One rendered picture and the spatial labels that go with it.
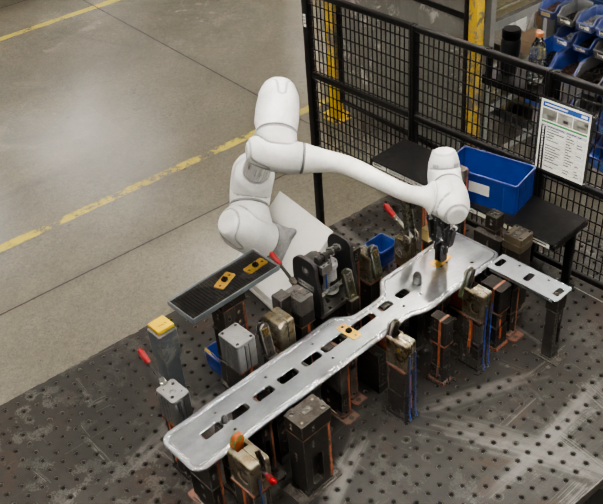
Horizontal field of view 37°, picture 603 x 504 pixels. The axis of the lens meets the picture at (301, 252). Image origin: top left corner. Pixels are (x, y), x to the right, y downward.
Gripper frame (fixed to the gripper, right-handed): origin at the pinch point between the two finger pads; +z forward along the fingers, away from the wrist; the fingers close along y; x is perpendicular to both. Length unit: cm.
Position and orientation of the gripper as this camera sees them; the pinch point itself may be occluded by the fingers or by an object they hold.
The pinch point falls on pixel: (440, 251)
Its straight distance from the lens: 320.7
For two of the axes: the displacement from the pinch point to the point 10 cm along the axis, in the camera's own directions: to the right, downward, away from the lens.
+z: 0.7, 7.9, 6.1
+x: 7.3, -4.6, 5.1
